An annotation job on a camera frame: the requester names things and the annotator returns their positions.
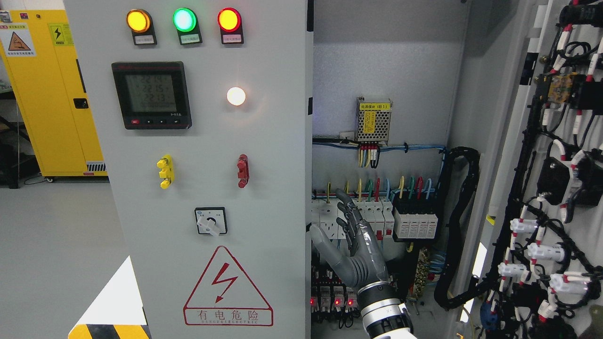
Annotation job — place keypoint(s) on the white socket module row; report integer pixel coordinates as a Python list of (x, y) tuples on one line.
[(378, 213)]

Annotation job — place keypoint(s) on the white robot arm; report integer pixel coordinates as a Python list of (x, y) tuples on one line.
[(383, 315)]

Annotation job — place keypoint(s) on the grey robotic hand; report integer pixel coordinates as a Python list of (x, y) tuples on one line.
[(365, 267)]

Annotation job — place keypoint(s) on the metal mesh power supply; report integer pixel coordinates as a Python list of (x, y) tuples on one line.
[(373, 117)]

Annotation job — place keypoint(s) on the white indicator lamp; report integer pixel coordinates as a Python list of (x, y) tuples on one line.
[(236, 96)]

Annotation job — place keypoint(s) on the black digital power meter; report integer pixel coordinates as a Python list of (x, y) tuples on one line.
[(152, 95)]

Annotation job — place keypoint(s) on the relay row with red leds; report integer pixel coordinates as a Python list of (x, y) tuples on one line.
[(333, 299)]

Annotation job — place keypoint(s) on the red electric hazard sticker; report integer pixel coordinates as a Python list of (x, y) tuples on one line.
[(224, 295)]

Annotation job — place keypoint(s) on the yellow indicator lamp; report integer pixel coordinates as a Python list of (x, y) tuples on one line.
[(142, 29)]

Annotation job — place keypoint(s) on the green indicator lamp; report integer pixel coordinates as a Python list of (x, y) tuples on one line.
[(187, 26)]

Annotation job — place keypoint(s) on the yellow safety cabinet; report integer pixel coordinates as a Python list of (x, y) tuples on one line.
[(38, 50)]

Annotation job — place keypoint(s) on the red terminal post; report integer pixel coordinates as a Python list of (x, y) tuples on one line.
[(243, 173)]

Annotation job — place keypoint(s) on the red indicator lamp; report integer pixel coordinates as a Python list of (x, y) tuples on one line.
[(231, 26)]

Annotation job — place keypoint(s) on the black surge protector block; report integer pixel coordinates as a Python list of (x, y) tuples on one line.
[(415, 220)]

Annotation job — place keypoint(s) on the grey cabinet door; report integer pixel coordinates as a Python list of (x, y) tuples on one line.
[(267, 219), (525, 240)]

